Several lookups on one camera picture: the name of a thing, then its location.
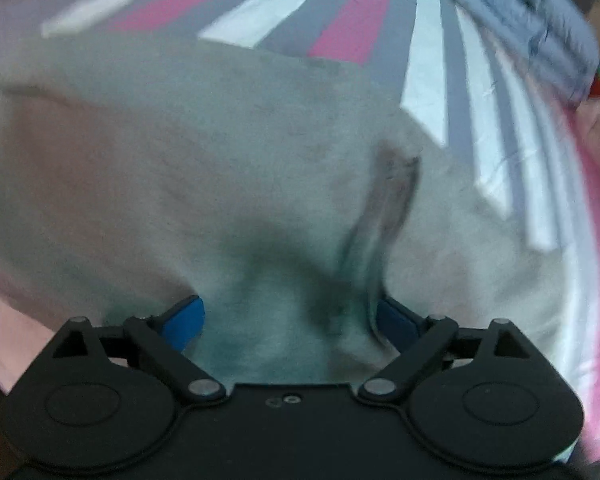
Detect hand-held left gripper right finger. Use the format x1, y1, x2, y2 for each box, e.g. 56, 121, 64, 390
358, 294, 533, 403

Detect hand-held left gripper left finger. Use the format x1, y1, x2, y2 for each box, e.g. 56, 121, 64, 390
51, 296, 227, 402

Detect grey pants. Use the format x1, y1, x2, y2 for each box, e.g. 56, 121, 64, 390
0, 35, 581, 386

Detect striped pink grey bed sheet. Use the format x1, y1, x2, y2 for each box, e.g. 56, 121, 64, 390
0, 0, 600, 461

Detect folded light blue duvet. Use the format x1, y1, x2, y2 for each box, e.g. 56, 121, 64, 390
440, 0, 600, 108

